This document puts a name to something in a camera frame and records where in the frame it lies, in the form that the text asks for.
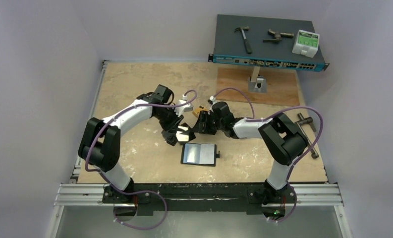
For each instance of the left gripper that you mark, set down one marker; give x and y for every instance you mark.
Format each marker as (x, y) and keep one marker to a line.
(172, 125)

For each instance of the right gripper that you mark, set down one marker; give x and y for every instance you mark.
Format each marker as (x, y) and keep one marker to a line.
(205, 121)

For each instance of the black leather card holder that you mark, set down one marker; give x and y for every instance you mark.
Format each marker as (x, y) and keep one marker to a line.
(200, 154)

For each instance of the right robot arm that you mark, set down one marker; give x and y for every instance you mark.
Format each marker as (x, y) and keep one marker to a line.
(282, 137)

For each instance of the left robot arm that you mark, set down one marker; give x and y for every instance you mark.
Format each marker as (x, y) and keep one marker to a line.
(100, 143)

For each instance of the yellow card stack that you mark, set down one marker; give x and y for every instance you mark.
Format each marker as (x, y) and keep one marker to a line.
(198, 110)

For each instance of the wooden board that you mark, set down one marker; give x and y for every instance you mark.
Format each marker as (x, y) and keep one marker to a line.
(271, 86)

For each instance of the small hammer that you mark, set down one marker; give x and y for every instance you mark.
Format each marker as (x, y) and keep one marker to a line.
(247, 45)

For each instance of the metal clamp tool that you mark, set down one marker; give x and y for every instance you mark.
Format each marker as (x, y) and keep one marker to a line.
(277, 36)

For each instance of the white green box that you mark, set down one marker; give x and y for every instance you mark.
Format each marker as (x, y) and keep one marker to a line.
(306, 43)

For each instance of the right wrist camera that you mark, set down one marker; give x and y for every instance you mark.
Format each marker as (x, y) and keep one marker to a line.
(211, 101)

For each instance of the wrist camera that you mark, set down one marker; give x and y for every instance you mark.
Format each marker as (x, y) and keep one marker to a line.
(211, 101)
(183, 106)

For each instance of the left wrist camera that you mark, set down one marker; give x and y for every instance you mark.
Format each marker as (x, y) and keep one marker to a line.
(183, 106)

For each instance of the metal stand bracket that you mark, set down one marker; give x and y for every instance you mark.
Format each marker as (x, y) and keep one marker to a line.
(256, 82)

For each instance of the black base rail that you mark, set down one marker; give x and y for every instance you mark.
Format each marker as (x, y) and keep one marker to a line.
(251, 198)

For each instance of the blue network switch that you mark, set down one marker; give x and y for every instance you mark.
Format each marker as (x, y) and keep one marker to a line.
(229, 46)

